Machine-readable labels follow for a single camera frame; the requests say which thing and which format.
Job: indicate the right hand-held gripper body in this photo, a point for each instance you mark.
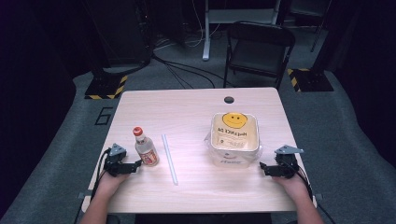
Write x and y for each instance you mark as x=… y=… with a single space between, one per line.
x=286 y=163

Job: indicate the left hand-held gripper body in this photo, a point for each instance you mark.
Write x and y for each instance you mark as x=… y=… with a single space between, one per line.
x=114 y=158

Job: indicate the clear bottle with red cap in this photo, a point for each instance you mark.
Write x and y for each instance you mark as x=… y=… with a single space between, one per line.
x=145 y=149

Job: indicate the white drinking straw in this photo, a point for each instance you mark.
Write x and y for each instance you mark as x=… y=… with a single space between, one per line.
x=169 y=160

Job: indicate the person's left hand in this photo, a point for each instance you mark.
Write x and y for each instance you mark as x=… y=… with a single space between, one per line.
x=112 y=183

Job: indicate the person's right hand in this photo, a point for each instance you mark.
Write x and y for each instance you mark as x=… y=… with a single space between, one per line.
x=291 y=185

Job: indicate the smiley face takeout container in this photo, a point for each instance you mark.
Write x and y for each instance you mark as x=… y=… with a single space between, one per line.
x=233 y=158

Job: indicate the white square container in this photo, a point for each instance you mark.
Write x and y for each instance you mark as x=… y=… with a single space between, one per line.
x=235 y=137

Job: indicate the grey table clamp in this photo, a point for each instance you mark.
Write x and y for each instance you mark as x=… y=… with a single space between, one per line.
x=81 y=195
x=318 y=196

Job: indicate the black stand base hazard stripes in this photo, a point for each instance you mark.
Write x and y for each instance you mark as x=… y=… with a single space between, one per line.
x=106 y=87
x=308 y=80

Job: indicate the black folding chair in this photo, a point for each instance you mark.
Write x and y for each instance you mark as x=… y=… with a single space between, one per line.
x=260 y=53

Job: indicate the white desk frame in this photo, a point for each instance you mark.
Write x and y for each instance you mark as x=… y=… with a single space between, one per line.
x=207 y=34

